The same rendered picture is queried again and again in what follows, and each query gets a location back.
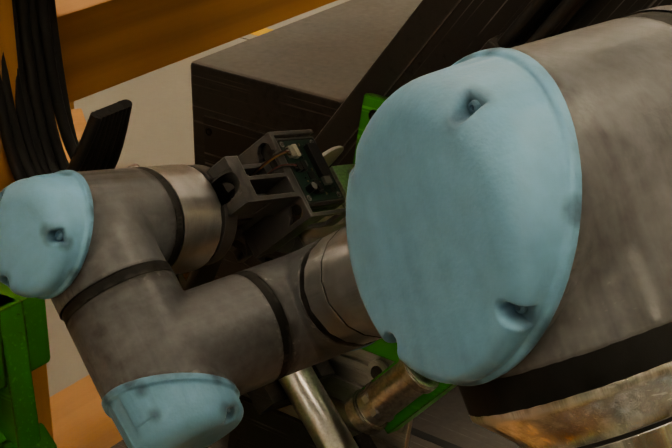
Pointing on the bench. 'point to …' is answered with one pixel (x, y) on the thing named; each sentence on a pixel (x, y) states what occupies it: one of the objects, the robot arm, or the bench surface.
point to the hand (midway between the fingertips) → (336, 208)
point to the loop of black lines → (48, 90)
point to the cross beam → (218, 6)
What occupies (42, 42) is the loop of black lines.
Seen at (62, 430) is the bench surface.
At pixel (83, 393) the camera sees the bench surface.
